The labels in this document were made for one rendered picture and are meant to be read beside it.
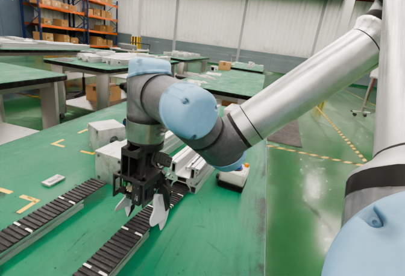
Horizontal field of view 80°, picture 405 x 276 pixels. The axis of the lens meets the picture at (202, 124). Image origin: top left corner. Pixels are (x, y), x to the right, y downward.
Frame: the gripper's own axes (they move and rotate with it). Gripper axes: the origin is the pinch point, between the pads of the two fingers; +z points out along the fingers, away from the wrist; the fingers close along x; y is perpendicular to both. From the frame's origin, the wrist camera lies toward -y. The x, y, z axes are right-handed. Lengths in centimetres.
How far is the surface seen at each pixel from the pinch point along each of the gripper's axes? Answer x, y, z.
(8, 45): -367, -199, 0
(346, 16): 143, -1035, -196
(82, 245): -8.2, 10.3, 3.2
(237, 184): 15.3, -26.3, 0.2
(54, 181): -31.2, -1.9, 2.4
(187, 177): 1.5, -18.6, -1.4
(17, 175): -42.8, 0.4, 3.2
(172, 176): -3.2, -18.3, -0.3
